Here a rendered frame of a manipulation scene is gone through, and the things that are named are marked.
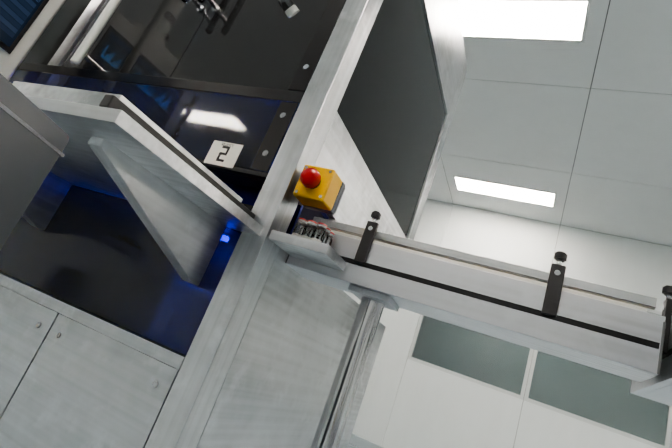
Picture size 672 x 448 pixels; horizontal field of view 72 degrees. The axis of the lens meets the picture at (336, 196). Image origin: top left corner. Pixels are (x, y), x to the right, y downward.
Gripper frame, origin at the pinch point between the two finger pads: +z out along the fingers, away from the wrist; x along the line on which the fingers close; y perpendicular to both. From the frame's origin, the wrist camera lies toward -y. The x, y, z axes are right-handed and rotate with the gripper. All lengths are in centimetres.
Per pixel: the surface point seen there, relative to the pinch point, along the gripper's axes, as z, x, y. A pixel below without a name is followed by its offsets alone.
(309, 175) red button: 29.6, 6.6, -14.4
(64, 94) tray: -3.3, -11.9, -34.4
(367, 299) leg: 57, 5, -19
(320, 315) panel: 64, 29, -37
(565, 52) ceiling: 82, 229, 131
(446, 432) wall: 357, 326, -106
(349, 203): 45, 39, -15
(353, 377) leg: 66, -3, -29
